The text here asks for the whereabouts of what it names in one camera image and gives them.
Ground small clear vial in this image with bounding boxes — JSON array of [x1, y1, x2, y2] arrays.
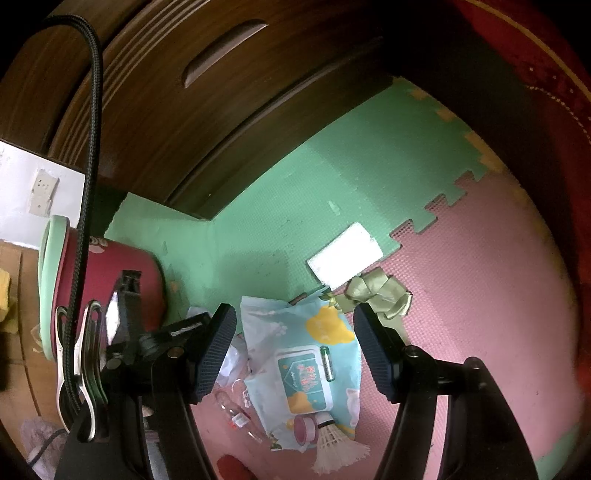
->
[[215, 391, 263, 445]]

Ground metal spring clamp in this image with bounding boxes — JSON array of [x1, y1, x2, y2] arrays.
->
[[54, 300, 108, 443]]

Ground blue wet wipes pack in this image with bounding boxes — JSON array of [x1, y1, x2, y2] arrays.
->
[[240, 291, 362, 451]]

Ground red bin green rim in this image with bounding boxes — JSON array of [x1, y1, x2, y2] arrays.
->
[[38, 215, 166, 360]]

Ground green battery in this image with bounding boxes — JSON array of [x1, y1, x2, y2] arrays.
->
[[320, 345, 335, 382]]

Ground white shuttlecock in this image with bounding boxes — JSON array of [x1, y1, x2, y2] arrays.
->
[[312, 412, 370, 475]]

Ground grey fluffy rug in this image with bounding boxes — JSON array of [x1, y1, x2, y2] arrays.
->
[[20, 417, 68, 480]]

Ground yellow cloth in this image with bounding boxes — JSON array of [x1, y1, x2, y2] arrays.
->
[[0, 270, 18, 334]]

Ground dark wooden cabinet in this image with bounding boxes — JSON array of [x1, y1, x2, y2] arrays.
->
[[1, 1, 396, 219]]

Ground red bedding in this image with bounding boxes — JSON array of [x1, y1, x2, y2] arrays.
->
[[452, 0, 591, 287]]

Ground white wall socket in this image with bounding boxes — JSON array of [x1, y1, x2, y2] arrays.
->
[[29, 169, 59, 217]]

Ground black braided cable right wrist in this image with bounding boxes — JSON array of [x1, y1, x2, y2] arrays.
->
[[45, 14, 105, 416]]

